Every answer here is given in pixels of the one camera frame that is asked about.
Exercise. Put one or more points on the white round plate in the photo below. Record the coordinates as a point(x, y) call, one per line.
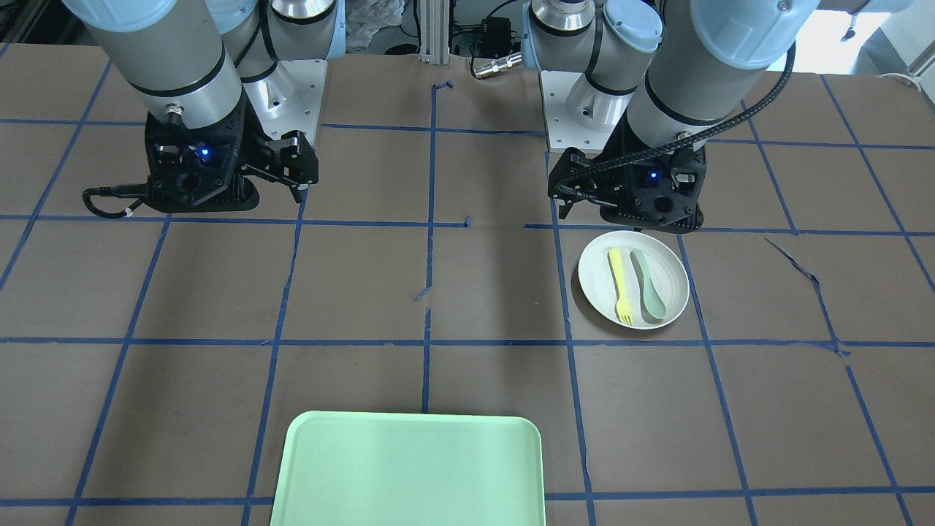
point(668, 272)

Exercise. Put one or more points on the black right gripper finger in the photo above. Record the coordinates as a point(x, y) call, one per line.
point(290, 161)

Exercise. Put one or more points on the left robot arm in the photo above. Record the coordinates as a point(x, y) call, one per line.
point(687, 70)

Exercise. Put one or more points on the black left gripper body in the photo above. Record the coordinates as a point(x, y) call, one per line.
point(576, 165)

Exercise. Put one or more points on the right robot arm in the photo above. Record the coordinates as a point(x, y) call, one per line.
point(211, 74)

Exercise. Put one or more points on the grey-green plastic spoon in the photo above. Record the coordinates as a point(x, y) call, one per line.
point(651, 301)

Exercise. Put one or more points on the yellow plastic fork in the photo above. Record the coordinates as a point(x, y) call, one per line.
point(622, 306)

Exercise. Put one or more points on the aluminium frame post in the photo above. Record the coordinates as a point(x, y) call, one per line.
point(434, 32)

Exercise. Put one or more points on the light green tray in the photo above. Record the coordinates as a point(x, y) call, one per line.
point(365, 468)

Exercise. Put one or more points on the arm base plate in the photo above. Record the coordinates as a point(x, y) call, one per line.
point(576, 114)
point(289, 99)

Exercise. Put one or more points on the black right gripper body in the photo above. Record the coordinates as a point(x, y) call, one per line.
point(257, 144)

